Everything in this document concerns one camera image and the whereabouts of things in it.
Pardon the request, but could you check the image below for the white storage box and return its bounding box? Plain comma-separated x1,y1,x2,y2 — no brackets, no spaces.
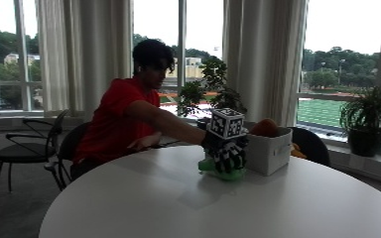
243,126,293,177

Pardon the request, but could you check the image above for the yellow soft toy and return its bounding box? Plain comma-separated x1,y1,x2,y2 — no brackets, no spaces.
289,142,307,160

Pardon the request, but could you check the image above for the the person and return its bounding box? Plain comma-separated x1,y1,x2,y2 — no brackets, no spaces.
69,39,250,181

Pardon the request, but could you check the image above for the white marker cube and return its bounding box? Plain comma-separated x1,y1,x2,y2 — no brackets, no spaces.
206,107,247,140

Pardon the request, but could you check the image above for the tall leafy plant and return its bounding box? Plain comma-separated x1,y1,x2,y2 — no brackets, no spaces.
174,55,249,131

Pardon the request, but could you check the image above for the potted grass plant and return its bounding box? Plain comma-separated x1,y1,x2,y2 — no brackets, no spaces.
338,86,381,158

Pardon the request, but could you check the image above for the green soft toy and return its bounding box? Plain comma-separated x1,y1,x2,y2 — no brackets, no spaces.
197,157,247,181

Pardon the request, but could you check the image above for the white curtain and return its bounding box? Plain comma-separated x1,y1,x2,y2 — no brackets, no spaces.
33,0,134,120
222,0,308,128

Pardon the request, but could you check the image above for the black chair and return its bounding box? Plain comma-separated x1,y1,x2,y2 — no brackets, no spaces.
0,108,70,220
286,126,331,168
44,121,93,192

